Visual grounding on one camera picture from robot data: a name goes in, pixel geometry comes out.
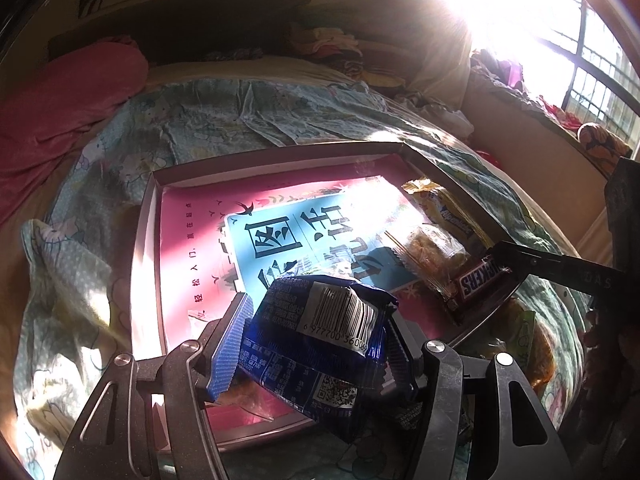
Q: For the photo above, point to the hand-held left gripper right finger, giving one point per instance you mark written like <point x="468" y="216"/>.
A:
<point x="445" y="390"/>

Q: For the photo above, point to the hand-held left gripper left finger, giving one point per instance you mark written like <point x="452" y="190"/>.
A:
<point x="230" y="355"/>

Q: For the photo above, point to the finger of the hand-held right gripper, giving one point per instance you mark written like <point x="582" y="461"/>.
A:
<point x="560" y="270"/>

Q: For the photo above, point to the brown chocolate bar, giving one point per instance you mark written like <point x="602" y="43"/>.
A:
<point x="475" y="282"/>

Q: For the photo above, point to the dark blue snack packet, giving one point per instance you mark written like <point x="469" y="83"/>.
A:
<point x="320" y="310"/>

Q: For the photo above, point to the pink cardboard box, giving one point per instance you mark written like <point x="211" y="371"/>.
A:
<point x="190" y="260"/>

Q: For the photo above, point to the clear packet of fried snacks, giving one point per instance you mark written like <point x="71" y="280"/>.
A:
<point x="430" y="250"/>

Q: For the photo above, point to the person's right hand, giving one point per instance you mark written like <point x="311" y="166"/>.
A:
<point x="600" y="332"/>

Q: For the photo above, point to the orange floral pillow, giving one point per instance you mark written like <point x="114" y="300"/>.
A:
<point x="602" y="142"/>

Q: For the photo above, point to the orange and green snack packet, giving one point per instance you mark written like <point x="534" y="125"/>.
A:
<point x="525" y="345"/>

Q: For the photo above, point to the beige window bench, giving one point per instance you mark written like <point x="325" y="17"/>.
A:
<point x="530" y="155"/>

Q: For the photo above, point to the yellow snack packet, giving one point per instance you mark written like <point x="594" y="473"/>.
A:
<point x="445" y="210"/>

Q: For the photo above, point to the red cloth item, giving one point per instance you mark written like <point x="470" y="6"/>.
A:
<point x="487" y="156"/>

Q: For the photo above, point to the barred window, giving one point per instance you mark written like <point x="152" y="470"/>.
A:
<point x="595" y="80"/>

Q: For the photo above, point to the cartoon printed quilt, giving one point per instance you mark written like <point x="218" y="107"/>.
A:
<point x="75" y="270"/>

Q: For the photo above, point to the clothes on window bench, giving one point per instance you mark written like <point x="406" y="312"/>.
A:
<point x="505" y="75"/>

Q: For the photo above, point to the white crumpled clothes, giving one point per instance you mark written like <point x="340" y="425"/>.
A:
<point x="440" y="115"/>

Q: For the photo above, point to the beige curtain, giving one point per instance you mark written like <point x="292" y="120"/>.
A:
<point x="442" y="75"/>

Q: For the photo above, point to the tan bed sheet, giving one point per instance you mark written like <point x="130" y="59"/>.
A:
<point x="280" y="67"/>

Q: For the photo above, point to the pink blanket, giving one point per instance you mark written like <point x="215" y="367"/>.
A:
<point x="65" y="105"/>

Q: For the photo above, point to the pile of clothes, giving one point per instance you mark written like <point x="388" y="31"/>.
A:
<point x="335" y="50"/>

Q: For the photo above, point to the dark headboard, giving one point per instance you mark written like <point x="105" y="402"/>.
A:
<point x="200" y="35"/>

